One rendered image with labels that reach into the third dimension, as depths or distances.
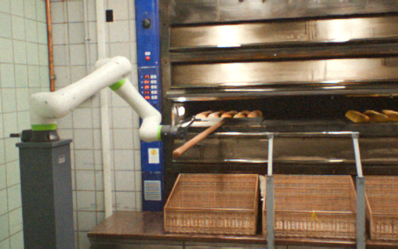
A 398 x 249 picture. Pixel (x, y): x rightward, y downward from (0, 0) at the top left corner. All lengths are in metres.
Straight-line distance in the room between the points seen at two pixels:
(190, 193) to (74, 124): 0.99
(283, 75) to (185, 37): 0.72
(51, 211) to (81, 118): 1.18
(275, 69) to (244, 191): 0.85
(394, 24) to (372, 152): 0.82
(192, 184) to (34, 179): 1.19
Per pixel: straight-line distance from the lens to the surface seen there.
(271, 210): 2.71
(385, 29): 3.28
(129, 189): 3.49
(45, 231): 2.57
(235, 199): 3.25
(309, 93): 3.06
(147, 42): 3.34
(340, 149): 3.26
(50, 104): 2.35
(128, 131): 3.42
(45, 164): 2.49
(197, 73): 3.28
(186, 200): 3.30
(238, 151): 3.26
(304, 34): 3.22
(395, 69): 3.28
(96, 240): 3.07
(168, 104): 3.32
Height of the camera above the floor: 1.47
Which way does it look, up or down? 5 degrees down
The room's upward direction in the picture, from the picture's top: 2 degrees counter-clockwise
